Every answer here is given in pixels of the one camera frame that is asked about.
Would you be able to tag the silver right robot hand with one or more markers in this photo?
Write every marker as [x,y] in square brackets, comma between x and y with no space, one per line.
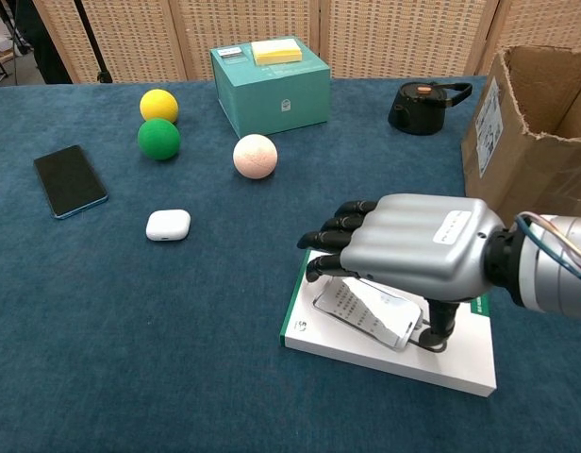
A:
[413,245]

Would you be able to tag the white tag card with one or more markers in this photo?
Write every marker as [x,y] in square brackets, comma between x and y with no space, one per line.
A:
[366,311]

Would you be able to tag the pink ball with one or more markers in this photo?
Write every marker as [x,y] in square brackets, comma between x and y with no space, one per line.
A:
[255,156]

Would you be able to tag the white earbuds case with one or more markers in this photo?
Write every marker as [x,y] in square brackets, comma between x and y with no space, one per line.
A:
[168,225]

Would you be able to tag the white USB hub box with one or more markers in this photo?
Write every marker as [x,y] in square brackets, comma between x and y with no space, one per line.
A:
[389,368]

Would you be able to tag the open brown cardboard box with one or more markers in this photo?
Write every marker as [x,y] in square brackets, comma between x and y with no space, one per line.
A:
[531,160]

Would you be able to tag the teal cardboard product box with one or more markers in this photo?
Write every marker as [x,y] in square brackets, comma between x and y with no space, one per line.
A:
[271,104]

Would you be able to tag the green foam ball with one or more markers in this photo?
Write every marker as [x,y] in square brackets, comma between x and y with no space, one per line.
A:
[159,139]

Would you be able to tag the yellow foam ball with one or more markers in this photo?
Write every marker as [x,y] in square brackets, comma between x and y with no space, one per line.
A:
[158,105]

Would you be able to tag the woven wooden folding screen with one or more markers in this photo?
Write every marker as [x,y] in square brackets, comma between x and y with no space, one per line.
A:
[366,33]

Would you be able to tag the yellow sticky note pad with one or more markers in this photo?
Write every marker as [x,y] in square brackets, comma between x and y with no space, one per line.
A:
[277,52]

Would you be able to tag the blue table mat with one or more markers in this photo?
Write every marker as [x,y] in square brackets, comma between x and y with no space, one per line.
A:
[177,354]

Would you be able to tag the black smartphone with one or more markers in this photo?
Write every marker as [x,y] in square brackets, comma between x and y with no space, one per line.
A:
[70,181]

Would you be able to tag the black tripod stand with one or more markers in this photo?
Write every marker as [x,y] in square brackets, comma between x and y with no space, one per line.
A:
[103,77]

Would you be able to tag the person in dark trousers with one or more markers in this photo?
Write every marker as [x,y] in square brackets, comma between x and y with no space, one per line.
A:
[50,47]

